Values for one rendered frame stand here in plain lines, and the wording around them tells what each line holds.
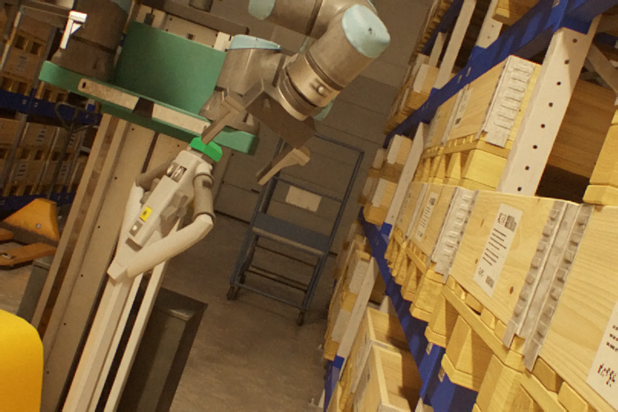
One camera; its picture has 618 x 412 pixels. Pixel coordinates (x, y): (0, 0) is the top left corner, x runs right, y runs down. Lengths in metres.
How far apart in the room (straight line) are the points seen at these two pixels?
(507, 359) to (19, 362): 1.19
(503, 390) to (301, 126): 0.60
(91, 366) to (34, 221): 6.28
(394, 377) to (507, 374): 1.83
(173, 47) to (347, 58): 1.43
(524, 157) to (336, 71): 0.71
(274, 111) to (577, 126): 0.97
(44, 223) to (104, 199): 5.02
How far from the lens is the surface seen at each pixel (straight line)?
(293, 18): 1.69
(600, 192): 1.16
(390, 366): 3.15
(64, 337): 3.15
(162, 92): 2.95
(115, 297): 1.82
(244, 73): 2.75
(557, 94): 2.20
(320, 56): 1.59
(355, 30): 1.57
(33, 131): 8.70
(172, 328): 3.16
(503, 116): 2.35
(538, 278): 1.31
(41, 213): 8.09
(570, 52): 2.22
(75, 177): 10.40
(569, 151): 2.38
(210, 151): 1.80
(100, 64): 2.87
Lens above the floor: 1.45
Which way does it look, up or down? 3 degrees down
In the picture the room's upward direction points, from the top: 20 degrees clockwise
